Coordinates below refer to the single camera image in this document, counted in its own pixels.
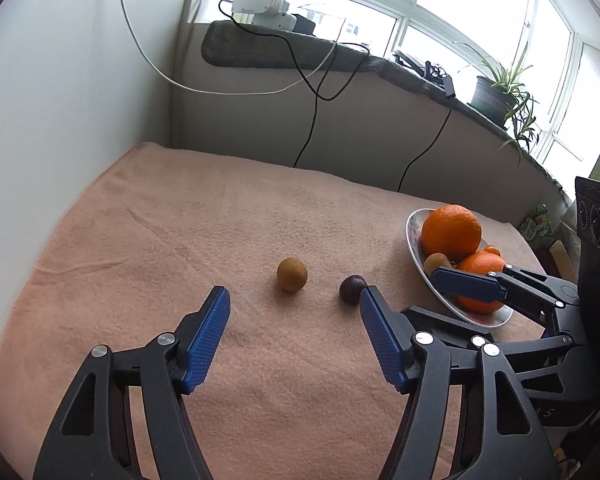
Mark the white bowl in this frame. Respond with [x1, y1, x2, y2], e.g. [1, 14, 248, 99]
[405, 208, 515, 328]

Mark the potted green plant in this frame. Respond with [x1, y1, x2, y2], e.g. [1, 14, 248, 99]
[452, 40, 541, 166]

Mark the cardboard box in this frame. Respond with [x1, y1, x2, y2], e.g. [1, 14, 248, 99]
[547, 240, 576, 278]

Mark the white cable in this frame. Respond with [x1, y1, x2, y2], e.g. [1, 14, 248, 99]
[117, 0, 338, 96]

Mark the black cable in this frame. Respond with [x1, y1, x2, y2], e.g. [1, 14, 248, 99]
[219, 0, 371, 168]
[396, 95, 455, 193]

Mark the black gadget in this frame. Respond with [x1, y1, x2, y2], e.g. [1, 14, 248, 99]
[392, 50, 446, 81]

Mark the white device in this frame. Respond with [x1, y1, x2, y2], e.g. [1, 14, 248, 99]
[230, 0, 298, 31]

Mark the green packet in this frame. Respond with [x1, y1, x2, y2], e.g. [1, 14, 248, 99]
[522, 205, 553, 241]

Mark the dark plum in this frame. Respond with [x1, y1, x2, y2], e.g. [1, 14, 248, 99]
[339, 275, 368, 306]

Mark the brown kiwi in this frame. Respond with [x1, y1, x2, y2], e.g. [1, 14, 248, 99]
[276, 257, 309, 292]
[422, 252, 453, 277]

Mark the grey windowsill cloth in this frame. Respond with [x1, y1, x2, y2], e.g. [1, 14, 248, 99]
[201, 20, 566, 191]

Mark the small orange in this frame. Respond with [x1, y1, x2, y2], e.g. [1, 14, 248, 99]
[455, 251, 508, 315]

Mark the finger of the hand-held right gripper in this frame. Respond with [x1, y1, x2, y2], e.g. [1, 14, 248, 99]
[400, 306, 576, 361]
[430, 265, 578, 324]

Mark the pink blanket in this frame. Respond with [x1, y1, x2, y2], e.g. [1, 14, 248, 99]
[0, 141, 551, 480]

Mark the white window frame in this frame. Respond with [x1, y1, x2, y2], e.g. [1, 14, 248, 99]
[190, 0, 600, 176]

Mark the large orange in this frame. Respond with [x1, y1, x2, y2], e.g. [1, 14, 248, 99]
[420, 205, 482, 261]

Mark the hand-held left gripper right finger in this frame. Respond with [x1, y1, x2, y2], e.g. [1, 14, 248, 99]
[359, 285, 563, 480]

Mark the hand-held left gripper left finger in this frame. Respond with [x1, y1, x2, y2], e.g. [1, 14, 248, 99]
[32, 285, 231, 480]

